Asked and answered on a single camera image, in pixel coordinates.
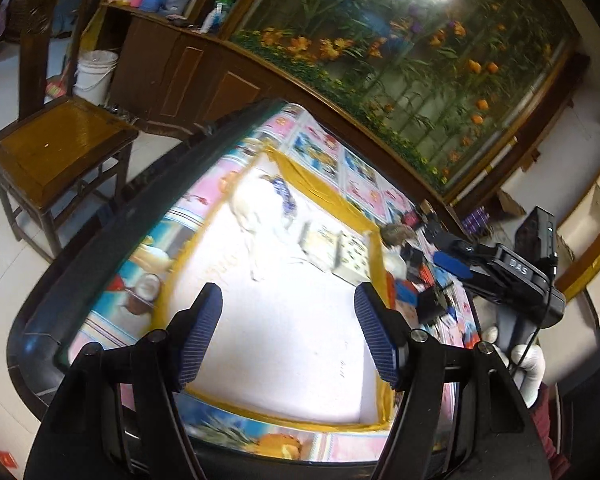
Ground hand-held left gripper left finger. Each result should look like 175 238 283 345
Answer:
25 282 224 480

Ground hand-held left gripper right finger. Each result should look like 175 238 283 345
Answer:
354 281 553 480

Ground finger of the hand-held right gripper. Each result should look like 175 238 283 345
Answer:
433 251 473 281
432 232 481 261

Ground brown woven cloth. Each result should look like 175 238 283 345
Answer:
380 224 416 248

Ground yellow cardboard box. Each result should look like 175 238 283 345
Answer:
152 150 398 433

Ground person's right forearm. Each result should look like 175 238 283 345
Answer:
530 382 573 468

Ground person's right hand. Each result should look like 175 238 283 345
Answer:
480 326 545 408

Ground black pouch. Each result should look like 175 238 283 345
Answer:
402 245 426 276

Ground black electric motor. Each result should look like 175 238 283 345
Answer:
416 287 453 323

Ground blue face mask packet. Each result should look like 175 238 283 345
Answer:
396 280 423 306

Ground white tissue pack floral print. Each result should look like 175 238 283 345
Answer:
332 232 371 281

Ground white tissue packet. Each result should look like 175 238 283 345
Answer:
260 174 298 221

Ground printed pink blue tablecloth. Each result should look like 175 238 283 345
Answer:
67 102 476 463

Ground wooden chair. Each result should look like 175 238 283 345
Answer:
0 0 141 261

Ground brown wooden cabinet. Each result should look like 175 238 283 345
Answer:
100 0 281 136

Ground white plastic bucket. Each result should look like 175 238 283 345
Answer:
72 50 120 107

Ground colourful broom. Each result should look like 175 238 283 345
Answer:
45 42 73 103

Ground white spray bottle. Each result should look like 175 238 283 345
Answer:
200 2 231 33

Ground wicker basket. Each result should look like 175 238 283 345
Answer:
2 0 51 41

